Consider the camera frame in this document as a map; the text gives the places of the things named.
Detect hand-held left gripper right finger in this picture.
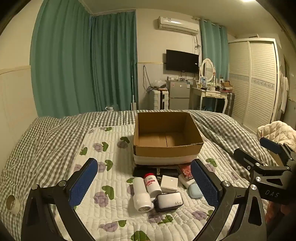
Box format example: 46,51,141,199
190,159,268,241

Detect black and white charger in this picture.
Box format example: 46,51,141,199
154,192,184,213

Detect silver small fridge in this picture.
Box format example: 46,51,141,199
169,80,193,110

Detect white hanging towels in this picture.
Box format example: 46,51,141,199
278,71,290,114

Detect black wall television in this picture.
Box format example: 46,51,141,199
166,49,199,74

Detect black remote control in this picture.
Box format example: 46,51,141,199
133,166,180,179

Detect light blue case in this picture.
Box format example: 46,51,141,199
188,182,204,199

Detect green corner curtain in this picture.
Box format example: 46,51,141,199
90,11,139,112

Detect narrow green curtain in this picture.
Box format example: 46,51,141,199
200,19,229,80

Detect white flat mop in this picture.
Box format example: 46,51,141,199
130,61,138,111

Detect red patterned packet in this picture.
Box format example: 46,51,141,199
178,164,194,180

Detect clear plastic bag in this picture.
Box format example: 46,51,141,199
154,79,167,90

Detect white suitcase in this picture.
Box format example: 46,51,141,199
151,89,169,110

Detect white louvred wardrobe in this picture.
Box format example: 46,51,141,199
228,37,282,133

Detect white tape roll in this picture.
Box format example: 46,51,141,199
6,195,20,214

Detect wide green curtain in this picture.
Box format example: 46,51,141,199
30,0,93,118

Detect brown cardboard box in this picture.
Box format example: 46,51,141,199
133,112,204,158

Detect white square box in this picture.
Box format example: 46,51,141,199
160,175,179,193

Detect grey checked blanket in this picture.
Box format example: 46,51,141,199
0,109,279,241

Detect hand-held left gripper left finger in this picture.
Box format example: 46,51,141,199
21,158,98,241

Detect dark suitcase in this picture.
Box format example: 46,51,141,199
225,92,236,117

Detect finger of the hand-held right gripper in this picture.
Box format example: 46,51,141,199
233,148,290,178
260,137,296,166

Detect floral quilted mat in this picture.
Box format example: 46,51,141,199
54,126,246,241

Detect white bottle with red cap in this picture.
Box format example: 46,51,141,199
143,173,162,198

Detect white dressing table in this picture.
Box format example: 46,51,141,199
190,83,232,114

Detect black hanging cable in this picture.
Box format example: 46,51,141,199
142,65,151,91

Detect white oval mirror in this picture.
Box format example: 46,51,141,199
200,58,216,83

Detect white air conditioner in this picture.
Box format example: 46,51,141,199
158,16,200,36

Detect cream quilted jacket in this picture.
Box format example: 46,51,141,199
257,121,296,161

